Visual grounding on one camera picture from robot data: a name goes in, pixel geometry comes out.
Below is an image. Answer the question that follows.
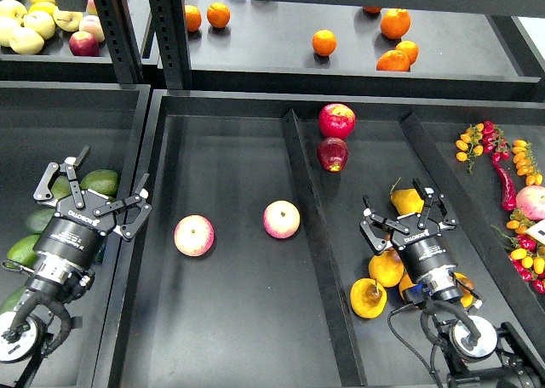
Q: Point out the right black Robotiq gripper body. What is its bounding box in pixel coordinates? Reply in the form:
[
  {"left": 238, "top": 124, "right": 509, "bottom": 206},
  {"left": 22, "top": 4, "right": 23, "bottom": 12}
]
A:
[{"left": 390, "top": 215, "right": 457, "bottom": 282}]

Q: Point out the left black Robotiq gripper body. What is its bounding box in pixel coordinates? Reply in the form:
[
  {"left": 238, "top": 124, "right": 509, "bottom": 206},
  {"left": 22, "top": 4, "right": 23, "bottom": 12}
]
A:
[{"left": 33, "top": 190, "right": 116, "bottom": 270}]

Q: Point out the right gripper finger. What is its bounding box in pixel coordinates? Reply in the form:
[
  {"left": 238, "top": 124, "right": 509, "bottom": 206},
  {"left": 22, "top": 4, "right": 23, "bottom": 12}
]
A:
[
  {"left": 359, "top": 195, "right": 410, "bottom": 256},
  {"left": 412, "top": 178, "right": 459, "bottom": 230}
]

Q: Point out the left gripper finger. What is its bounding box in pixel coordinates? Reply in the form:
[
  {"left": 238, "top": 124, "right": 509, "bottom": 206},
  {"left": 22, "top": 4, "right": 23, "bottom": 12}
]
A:
[
  {"left": 93, "top": 174, "right": 152, "bottom": 242},
  {"left": 33, "top": 145, "right": 90, "bottom": 209}
]

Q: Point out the yellow pear with stem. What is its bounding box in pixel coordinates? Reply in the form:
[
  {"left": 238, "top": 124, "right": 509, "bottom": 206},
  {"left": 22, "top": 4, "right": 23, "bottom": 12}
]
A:
[{"left": 350, "top": 278, "right": 387, "bottom": 319}]

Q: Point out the dark green avocado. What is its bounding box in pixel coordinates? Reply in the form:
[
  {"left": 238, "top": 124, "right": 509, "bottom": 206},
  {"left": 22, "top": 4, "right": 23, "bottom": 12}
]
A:
[{"left": 0, "top": 286, "right": 28, "bottom": 314}]

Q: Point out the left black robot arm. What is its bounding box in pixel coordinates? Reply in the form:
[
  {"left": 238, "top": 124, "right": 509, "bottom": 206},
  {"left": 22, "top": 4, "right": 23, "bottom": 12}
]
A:
[{"left": 1, "top": 147, "right": 152, "bottom": 387}]

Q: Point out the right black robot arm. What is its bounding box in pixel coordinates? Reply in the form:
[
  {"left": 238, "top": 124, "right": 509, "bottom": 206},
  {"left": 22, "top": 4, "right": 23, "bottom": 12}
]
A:
[{"left": 359, "top": 180, "right": 544, "bottom": 387}]

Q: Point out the green avocado top left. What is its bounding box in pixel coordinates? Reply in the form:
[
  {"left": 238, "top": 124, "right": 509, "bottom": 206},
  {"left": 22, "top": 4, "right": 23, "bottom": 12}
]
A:
[{"left": 50, "top": 176, "right": 72, "bottom": 200}]

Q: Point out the yellow pear left pile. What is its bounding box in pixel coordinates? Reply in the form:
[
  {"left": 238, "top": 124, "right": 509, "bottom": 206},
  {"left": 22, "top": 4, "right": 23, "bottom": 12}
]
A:
[{"left": 368, "top": 248, "right": 404, "bottom": 288}]

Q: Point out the yellow pear pile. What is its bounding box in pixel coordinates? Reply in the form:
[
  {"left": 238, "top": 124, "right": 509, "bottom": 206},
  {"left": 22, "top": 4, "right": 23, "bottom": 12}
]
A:
[
  {"left": 368, "top": 248, "right": 404, "bottom": 288},
  {"left": 398, "top": 273, "right": 415, "bottom": 301}
]

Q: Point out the green avocado middle left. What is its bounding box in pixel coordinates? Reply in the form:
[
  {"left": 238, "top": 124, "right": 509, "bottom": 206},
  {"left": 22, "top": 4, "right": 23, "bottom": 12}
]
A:
[{"left": 25, "top": 208, "right": 55, "bottom": 234}]

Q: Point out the yellow pear middle pile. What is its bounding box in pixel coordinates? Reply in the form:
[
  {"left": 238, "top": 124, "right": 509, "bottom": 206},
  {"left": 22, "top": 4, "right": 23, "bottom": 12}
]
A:
[{"left": 398, "top": 273, "right": 415, "bottom": 301}]

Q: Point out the yellow pear upper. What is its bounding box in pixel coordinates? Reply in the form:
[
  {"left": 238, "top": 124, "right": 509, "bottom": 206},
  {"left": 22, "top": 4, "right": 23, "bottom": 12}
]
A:
[{"left": 390, "top": 178, "right": 424, "bottom": 216}]

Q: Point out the green avocado top right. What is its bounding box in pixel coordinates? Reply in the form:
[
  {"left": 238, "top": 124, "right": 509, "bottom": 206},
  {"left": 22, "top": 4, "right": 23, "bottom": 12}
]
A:
[{"left": 80, "top": 169, "right": 120, "bottom": 197}]

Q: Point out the green avocado far left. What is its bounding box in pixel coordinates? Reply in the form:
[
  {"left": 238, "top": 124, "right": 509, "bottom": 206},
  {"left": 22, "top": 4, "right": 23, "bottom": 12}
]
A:
[{"left": 7, "top": 234, "right": 39, "bottom": 267}]

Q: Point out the yellow pear brown end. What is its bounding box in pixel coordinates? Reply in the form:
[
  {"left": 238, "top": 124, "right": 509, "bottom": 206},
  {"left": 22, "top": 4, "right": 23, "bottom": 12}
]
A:
[{"left": 454, "top": 272, "right": 474, "bottom": 308}]

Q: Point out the red chili pepper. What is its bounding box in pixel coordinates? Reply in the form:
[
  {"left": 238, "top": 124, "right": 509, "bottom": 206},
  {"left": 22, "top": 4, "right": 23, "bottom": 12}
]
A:
[{"left": 491, "top": 152, "right": 516, "bottom": 212}]

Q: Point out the pink apple left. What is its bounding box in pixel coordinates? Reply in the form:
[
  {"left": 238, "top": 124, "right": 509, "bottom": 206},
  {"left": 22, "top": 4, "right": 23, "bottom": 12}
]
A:
[{"left": 174, "top": 214, "right": 215, "bottom": 257}]

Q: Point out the pink apple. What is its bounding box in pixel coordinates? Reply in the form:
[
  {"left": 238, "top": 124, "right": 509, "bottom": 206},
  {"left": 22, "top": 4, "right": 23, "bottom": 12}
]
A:
[
  {"left": 174, "top": 214, "right": 215, "bottom": 257},
  {"left": 262, "top": 200, "right": 301, "bottom": 239}
]

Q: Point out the pink apple right edge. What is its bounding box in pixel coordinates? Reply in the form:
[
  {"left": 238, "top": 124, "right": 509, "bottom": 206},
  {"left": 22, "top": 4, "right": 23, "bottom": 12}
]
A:
[{"left": 515, "top": 185, "right": 544, "bottom": 221}]

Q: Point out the mixed cherry tomatoes lower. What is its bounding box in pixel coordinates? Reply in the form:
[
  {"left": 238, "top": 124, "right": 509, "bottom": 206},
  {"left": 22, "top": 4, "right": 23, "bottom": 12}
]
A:
[{"left": 493, "top": 208, "right": 544, "bottom": 295}]

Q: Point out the white price label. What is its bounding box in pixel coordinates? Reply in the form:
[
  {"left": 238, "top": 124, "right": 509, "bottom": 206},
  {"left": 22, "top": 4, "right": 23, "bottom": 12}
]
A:
[{"left": 525, "top": 220, "right": 545, "bottom": 244}]

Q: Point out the cherry tomato vine left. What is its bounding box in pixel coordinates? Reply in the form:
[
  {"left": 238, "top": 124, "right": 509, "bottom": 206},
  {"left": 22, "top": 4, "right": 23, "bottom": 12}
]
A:
[{"left": 456, "top": 121, "right": 511, "bottom": 174}]

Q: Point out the yellow cherry tomato vine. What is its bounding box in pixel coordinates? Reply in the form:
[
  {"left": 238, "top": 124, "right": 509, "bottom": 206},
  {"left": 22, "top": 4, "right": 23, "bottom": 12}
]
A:
[{"left": 512, "top": 140, "right": 544, "bottom": 186}]

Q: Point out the pink apple centre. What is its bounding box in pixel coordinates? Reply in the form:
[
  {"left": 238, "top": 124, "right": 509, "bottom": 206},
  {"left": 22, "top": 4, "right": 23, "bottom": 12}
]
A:
[{"left": 262, "top": 200, "right": 301, "bottom": 239}]

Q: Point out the dark red apple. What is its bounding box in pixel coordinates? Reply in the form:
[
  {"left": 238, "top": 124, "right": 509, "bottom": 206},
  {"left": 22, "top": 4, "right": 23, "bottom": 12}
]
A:
[{"left": 317, "top": 137, "right": 348, "bottom": 173}]

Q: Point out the bright red apple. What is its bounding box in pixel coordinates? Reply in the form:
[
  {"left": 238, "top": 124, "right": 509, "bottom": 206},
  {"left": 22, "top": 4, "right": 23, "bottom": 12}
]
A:
[{"left": 318, "top": 103, "right": 356, "bottom": 140}]

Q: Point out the pale yellow apple front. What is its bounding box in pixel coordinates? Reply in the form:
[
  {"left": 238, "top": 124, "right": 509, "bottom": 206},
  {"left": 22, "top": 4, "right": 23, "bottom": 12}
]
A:
[{"left": 9, "top": 27, "right": 45, "bottom": 55}]

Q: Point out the pale yellow apple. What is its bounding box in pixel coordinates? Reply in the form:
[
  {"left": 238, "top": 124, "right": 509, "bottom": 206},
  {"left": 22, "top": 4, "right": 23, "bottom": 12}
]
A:
[
  {"left": 9, "top": 27, "right": 45, "bottom": 55},
  {"left": 23, "top": 10, "right": 56, "bottom": 40}
]

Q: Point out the red apple upper shelf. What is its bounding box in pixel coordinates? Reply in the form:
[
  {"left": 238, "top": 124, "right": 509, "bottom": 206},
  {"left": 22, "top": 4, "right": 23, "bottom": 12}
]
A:
[{"left": 69, "top": 31, "right": 100, "bottom": 57}]

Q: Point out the orange fruit front right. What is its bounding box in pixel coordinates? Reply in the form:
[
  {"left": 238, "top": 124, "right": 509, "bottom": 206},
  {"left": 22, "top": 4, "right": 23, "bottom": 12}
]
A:
[{"left": 376, "top": 49, "right": 410, "bottom": 71}]

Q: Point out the pale yellow apple middle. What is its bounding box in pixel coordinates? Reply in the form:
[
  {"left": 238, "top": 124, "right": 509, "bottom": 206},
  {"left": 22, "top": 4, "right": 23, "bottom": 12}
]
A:
[{"left": 23, "top": 10, "right": 56, "bottom": 40}]

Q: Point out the pale yellow apple stem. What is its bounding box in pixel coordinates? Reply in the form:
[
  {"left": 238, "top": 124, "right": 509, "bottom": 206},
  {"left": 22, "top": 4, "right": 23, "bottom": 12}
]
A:
[{"left": 53, "top": 7, "right": 83, "bottom": 32}]

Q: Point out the peach pink apple shelf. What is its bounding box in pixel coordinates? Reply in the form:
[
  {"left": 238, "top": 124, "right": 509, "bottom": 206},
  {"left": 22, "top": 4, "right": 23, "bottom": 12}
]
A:
[{"left": 79, "top": 14, "right": 105, "bottom": 44}]

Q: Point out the orange fruit right small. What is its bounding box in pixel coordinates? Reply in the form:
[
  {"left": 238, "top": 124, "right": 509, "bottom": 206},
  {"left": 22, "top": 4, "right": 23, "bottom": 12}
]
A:
[{"left": 395, "top": 40, "right": 420, "bottom": 66}]

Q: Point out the large orange fruit top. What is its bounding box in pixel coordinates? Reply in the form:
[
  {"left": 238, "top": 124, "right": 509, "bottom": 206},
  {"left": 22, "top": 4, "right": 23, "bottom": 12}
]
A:
[{"left": 380, "top": 9, "right": 411, "bottom": 40}]

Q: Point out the orange fruit centre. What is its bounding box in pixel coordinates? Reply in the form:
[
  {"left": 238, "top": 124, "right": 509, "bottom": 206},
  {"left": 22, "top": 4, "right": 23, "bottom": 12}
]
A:
[{"left": 312, "top": 29, "right": 337, "bottom": 56}]

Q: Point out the orange fruit far left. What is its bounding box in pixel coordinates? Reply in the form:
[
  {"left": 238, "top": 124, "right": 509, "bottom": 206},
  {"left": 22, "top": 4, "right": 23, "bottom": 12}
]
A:
[{"left": 184, "top": 4, "right": 202, "bottom": 32}]

